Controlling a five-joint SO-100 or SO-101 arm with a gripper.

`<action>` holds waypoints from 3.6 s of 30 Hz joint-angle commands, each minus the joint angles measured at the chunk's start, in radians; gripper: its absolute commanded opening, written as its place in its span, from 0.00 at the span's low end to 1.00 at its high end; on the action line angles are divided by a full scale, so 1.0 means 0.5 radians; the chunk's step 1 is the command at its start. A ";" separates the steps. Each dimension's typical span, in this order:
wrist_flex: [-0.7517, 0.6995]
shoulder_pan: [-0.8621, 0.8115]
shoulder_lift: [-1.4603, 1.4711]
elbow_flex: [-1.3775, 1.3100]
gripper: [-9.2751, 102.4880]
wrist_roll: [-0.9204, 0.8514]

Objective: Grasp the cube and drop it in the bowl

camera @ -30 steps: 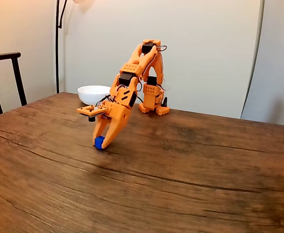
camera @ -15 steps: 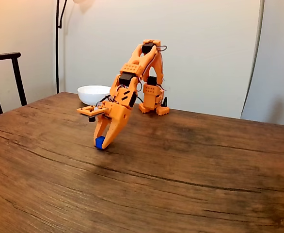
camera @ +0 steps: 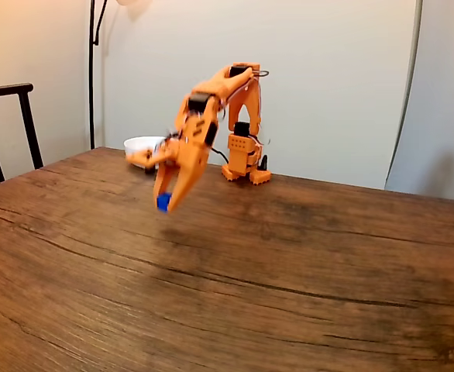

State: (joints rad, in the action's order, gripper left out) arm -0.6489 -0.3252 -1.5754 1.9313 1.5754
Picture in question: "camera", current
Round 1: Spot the blue cube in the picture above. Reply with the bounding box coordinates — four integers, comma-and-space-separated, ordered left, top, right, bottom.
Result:
156, 191, 173, 214

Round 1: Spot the white bowl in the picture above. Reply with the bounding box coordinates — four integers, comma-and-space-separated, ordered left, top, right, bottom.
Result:
123, 135, 167, 171

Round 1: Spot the black floor lamp pole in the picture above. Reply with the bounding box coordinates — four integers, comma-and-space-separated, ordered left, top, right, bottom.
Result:
88, 0, 109, 150

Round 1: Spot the black chair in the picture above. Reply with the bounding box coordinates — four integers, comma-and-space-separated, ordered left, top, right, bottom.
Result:
0, 82, 44, 183

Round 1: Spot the grey curved pole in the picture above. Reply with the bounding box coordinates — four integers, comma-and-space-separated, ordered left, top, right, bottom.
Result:
383, 0, 425, 191

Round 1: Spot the orange bracket with black camera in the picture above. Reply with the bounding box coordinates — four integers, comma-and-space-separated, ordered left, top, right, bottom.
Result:
125, 143, 174, 176

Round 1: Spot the black cable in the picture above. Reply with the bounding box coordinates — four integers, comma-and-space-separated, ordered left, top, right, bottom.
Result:
209, 146, 230, 164

